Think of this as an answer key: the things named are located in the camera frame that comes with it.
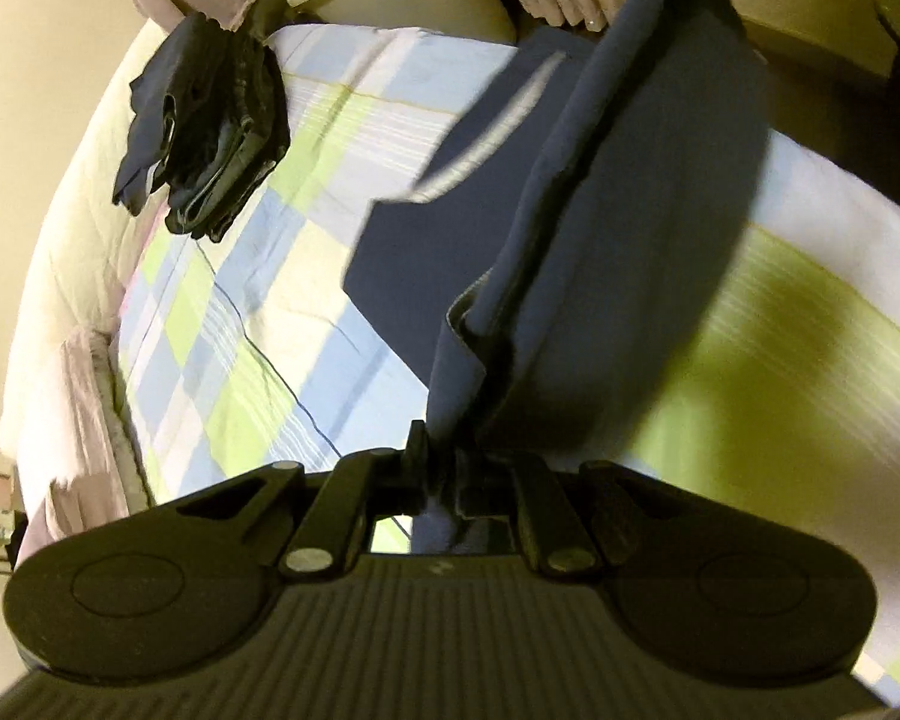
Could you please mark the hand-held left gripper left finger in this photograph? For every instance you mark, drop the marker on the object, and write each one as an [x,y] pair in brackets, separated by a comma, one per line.
[418,459]

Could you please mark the checked bed sheet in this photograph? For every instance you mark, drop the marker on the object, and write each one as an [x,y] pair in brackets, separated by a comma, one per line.
[270,277]

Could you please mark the navy blue garment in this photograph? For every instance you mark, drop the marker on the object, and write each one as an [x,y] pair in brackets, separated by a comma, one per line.
[630,202]

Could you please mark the pale pink blanket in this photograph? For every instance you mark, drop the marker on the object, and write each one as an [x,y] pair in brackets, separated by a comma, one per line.
[90,420]

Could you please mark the white quilted mattress edge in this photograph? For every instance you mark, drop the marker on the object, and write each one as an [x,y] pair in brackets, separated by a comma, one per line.
[67,240]

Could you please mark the pile of dark folded clothes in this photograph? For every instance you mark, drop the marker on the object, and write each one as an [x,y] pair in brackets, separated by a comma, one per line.
[217,127]

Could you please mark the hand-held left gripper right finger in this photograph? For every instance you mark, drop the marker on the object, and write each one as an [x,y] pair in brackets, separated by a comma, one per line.
[534,496]

